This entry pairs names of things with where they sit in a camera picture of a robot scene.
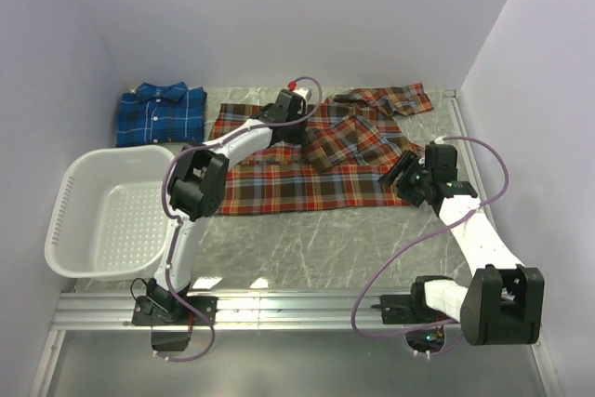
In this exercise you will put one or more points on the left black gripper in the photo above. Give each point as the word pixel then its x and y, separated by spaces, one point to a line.
pixel 299 139

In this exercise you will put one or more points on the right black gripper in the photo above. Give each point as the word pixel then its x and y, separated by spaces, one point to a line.
pixel 407 163

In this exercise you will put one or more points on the red brown plaid shirt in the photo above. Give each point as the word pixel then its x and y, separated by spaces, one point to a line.
pixel 351 142

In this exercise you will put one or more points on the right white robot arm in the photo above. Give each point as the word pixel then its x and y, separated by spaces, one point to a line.
pixel 503 303

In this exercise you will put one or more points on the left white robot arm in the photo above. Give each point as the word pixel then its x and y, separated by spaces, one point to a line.
pixel 194 188

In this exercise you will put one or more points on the folded blue plaid shirt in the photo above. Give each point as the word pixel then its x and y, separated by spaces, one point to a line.
pixel 161 114

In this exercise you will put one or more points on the white plastic laundry basket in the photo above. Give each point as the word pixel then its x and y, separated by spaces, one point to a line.
pixel 108 223

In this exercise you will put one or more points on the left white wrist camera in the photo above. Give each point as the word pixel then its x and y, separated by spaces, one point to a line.
pixel 300 88

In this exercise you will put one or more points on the aluminium mounting rail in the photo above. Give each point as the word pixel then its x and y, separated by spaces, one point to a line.
pixel 250 309

